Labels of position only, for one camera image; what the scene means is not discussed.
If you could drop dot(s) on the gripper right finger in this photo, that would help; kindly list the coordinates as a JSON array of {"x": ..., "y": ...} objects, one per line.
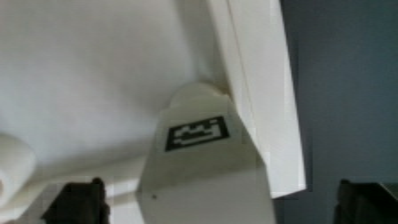
[{"x": 366, "y": 203}]

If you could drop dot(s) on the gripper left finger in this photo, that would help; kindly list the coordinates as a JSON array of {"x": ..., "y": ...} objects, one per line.
[{"x": 69, "y": 204}]

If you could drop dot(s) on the white square tabletop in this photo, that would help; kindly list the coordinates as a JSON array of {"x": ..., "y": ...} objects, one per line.
[{"x": 98, "y": 57}]

